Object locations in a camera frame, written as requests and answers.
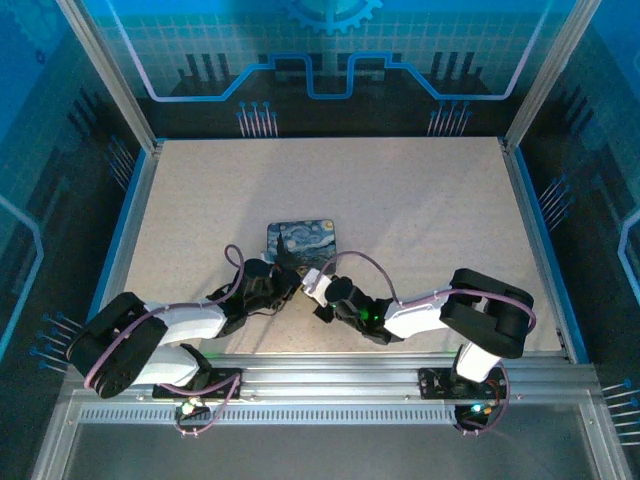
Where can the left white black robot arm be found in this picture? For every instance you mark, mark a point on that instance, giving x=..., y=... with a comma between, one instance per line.
x=170, y=330

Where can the starry night print box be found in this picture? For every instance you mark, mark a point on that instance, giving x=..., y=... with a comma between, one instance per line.
x=307, y=240

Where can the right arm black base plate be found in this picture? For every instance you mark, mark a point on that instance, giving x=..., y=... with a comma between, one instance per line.
x=435, y=382

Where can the aluminium table side rail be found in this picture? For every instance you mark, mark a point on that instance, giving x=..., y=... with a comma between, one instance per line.
x=135, y=225
x=530, y=210

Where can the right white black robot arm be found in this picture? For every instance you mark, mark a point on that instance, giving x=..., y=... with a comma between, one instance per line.
x=480, y=315

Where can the aluminium frame post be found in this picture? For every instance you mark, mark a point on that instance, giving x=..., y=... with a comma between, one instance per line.
x=550, y=75
x=110, y=75

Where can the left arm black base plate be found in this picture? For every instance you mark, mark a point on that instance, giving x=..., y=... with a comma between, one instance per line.
x=225, y=382

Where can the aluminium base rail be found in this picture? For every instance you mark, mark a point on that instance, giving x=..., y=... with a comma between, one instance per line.
x=340, y=375

